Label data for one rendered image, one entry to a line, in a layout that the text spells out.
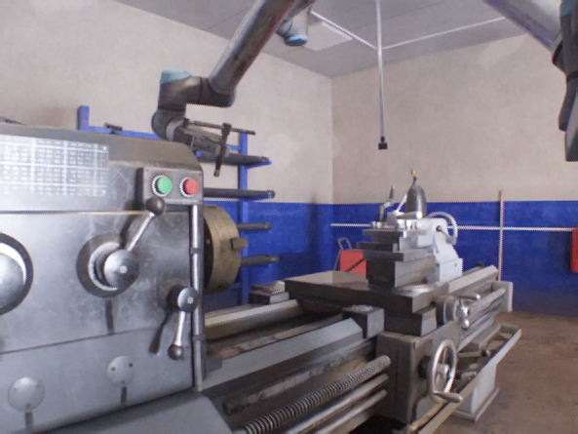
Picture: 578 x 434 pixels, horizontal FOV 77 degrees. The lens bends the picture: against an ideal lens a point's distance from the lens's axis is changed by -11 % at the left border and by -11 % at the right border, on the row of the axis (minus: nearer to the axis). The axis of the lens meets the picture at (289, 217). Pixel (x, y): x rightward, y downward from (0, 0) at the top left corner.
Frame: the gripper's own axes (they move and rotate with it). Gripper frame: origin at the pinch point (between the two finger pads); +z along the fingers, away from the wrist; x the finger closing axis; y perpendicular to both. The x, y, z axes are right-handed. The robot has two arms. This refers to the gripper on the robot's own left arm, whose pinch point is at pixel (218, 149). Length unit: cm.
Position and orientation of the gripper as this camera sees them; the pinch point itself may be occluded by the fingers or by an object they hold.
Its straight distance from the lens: 107.5
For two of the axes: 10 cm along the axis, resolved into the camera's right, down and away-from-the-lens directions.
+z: 6.7, 3.8, -6.4
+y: 2.7, -9.3, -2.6
